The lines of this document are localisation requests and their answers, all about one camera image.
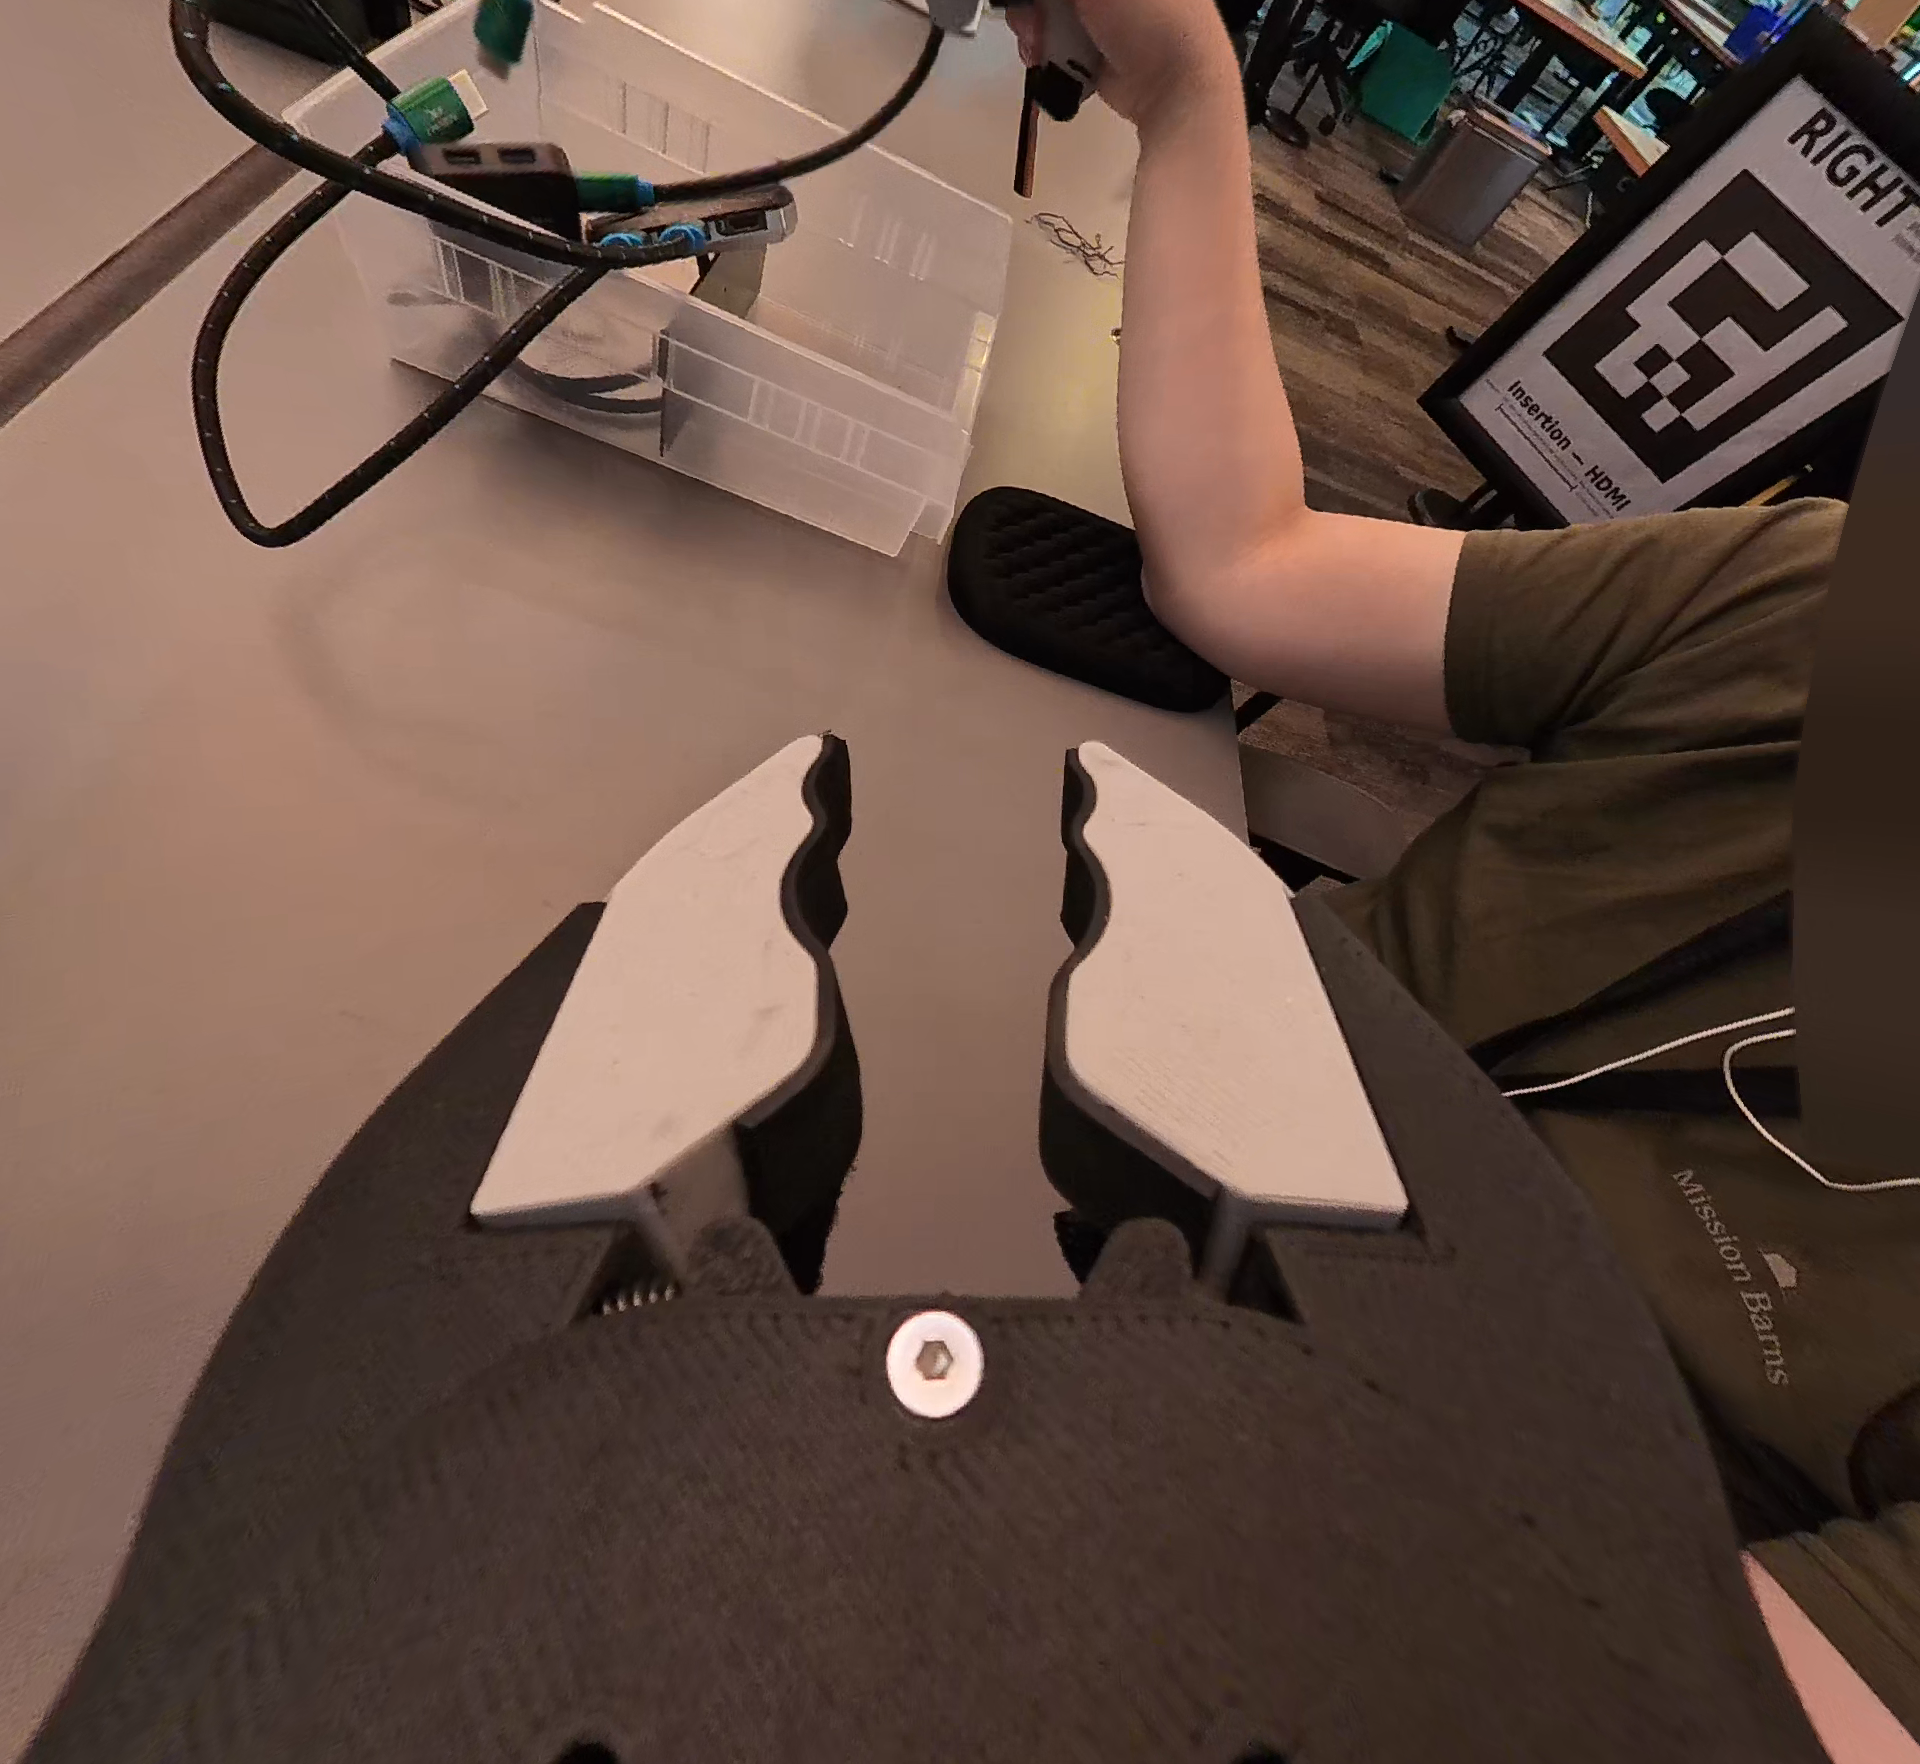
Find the green storage bin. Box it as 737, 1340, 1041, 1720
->
1357, 23, 1457, 138

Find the thin white cord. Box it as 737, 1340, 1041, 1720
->
1501, 1006, 1920, 1188

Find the black ribbed wrist rest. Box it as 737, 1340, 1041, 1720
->
949, 486, 1235, 712

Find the black cable with green plugs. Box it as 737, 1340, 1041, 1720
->
477, 0, 947, 212

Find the grey trash can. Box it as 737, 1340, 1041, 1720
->
1402, 101, 1548, 242

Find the framed black white marker sign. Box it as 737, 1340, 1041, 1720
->
1417, 8, 1920, 528

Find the silver hdmi switch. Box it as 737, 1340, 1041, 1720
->
586, 185, 798, 250

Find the person's right hand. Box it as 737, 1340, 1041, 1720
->
1002, 0, 1250, 138

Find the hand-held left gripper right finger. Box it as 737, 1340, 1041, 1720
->
1043, 740, 1412, 1225

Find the black multiport hub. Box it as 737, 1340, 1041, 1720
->
410, 138, 584, 223

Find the thin dark cable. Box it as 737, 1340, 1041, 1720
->
517, 346, 670, 419

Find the clear plastic bin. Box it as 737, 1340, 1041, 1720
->
285, 0, 1011, 558

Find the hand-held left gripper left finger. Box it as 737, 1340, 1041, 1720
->
469, 732, 865, 1225

